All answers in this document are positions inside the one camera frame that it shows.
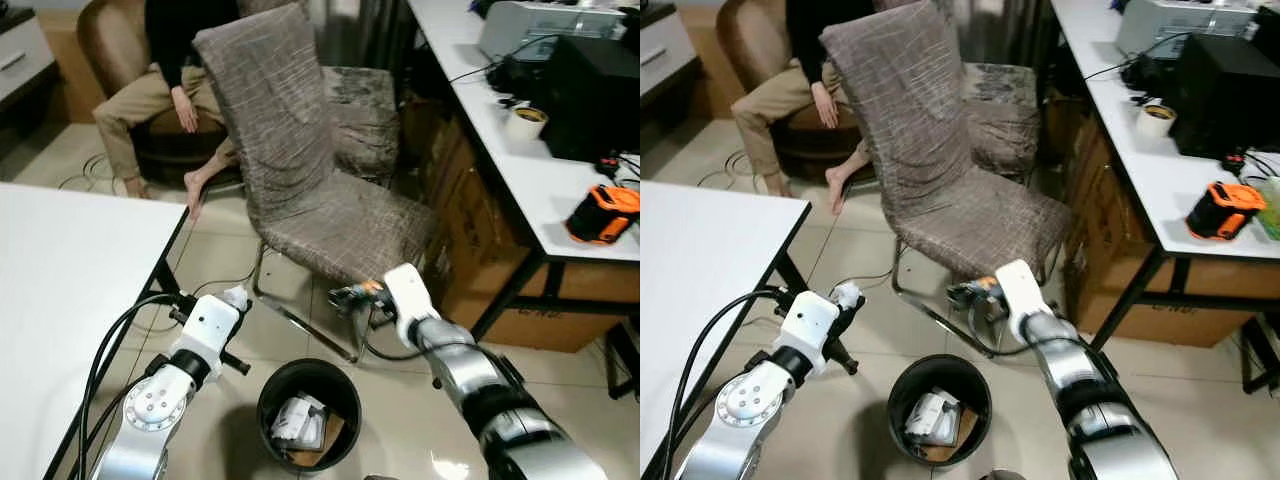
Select clear plastic snack packet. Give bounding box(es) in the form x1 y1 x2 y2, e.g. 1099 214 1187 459
945 277 1001 301
328 282 386 306

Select black rubbish bin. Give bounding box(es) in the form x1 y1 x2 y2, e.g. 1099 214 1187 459
887 353 994 469
256 358 363 475

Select white paper scrap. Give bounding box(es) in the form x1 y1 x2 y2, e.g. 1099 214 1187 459
903 388 961 446
270 393 329 451

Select tall brown cardboard box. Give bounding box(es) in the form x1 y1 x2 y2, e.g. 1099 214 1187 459
1040 95 1161 311
400 95 546 326

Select brown cardboard piece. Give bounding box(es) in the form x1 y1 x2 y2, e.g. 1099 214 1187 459
925 405 981 463
290 410 349 469

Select white table black legs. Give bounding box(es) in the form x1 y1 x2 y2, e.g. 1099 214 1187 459
640 180 813 480
0 182 191 480

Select low brown cardboard box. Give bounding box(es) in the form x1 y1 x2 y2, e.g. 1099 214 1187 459
480 260 641 353
1105 262 1280 347

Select brown patterned covered chair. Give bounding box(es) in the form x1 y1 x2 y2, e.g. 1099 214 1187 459
820 0 1073 356
322 65 403 186
960 62 1043 181
192 2 438 363

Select white paper cup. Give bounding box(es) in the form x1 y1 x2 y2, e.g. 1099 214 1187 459
1136 103 1178 139
503 105 550 142

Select seated person khaki trousers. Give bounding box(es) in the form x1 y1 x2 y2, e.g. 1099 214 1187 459
92 0 246 223
730 0 881 216

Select orange black device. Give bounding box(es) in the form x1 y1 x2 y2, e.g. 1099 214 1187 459
564 184 641 246
1185 180 1269 242

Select grey curtain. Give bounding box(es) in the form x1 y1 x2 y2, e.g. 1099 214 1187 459
300 0 421 71
935 0 1056 69

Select green plastic container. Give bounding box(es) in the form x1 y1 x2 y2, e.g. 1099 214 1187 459
1258 178 1280 241

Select large black box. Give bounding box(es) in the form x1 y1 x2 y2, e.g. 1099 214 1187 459
1170 33 1280 161
540 35 641 163

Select brown armchair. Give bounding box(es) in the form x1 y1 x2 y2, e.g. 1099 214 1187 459
75 0 246 186
715 0 871 181

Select grey printer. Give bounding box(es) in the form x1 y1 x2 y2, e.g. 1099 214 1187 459
478 0 633 63
1115 0 1263 59

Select white drawer cabinet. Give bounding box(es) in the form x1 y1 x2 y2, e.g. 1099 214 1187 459
640 8 693 101
0 8 56 103

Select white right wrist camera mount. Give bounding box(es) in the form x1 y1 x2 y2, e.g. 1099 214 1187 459
995 258 1051 341
383 263 441 346

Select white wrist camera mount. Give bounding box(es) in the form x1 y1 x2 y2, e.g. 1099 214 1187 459
768 290 841 376
180 292 246 363
383 263 441 346
995 258 1051 341

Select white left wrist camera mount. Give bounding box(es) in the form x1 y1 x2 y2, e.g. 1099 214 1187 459
768 290 841 376
180 292 246 363

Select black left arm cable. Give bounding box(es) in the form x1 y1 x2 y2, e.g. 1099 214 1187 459
655 287 786 480
75 290 191 480

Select white desk black frame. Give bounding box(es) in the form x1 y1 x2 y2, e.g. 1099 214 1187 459
1048 0 1280 351
405 0 641 346

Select black cable bundle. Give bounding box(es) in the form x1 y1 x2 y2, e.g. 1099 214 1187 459
1122 50 1181 96
487 50 546 96

